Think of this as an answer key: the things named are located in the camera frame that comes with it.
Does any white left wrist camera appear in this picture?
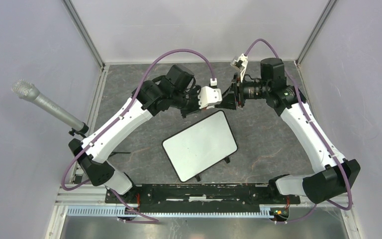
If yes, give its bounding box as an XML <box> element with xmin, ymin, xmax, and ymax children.
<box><xmin>198</xmin><ymin>78</ymin><xmax>223</xmax><ymax>109</ymax></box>

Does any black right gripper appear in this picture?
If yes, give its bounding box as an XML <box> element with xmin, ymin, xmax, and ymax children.
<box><xmin>215</xmin><ymin>73</ymin><xmax>271</xmax><ymax>110</ymax></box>

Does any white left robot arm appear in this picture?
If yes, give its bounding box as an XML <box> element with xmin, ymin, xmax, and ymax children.
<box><xmin>68</xmin><ymin>64</ymin><xmax>200</xmax><ymax>203</ymax></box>

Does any silver microphone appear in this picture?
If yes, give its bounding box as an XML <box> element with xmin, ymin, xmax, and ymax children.
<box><xmin>11</xmin><ymin>79</ymin><xmax>89</xmax><ymax>138</ymax></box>

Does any small white whiteboard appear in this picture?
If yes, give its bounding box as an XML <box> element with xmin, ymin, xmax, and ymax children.
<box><xmin>162</xmin><ymin>110</ymin><xmax>238</xmax><ymax>183</ymax></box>

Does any aluminium frame rail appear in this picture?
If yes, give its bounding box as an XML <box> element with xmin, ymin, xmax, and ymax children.
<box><xmin>55</xmin><ymin>184</ymin><xmax>107</xmax><ymax>206</ymax></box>

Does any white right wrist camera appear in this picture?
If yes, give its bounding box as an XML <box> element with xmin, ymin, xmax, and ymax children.
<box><xmin>230</xmin><ymin>53</ymin><xmax>248</xmax><ymax>82</ymax></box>

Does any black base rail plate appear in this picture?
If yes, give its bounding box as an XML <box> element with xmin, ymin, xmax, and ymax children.
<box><xmin>121</xmin><ymin>183</ymin><xmax>300</xmax><ymax>213</ymax></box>

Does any toothed light blue strip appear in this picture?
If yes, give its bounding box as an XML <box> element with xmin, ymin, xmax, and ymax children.
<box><xmin>66</xmin><ymin>206</ymin><xmax>274</xmax><ymax>219</ymax></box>

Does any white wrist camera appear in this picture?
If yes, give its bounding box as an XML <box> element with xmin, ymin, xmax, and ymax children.
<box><xmin>198</xmin><ymin>78</ymin><xmax>223</xmax><ymax>109</ymax></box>
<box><xmin>230</xmin><ymin>53</ymin><xmax>248</xmax><ymax>82</ymax></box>

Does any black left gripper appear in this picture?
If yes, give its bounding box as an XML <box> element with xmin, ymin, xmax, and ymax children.
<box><xmin>171</xmin><ymin>85</ymin><xmax>209</xmax><ymax>120</ymax></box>

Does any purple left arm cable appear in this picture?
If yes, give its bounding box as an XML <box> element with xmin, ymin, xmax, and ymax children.
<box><xmin>61</xmin><ymin>48</ymin><xmax>219</xmax><ymax>224</ymax></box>

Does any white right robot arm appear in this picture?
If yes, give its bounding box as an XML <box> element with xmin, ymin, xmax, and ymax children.
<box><xmin>218</xmin><ymin>55</ymin><xmax>361</xmax><ymax>204</ymax></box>

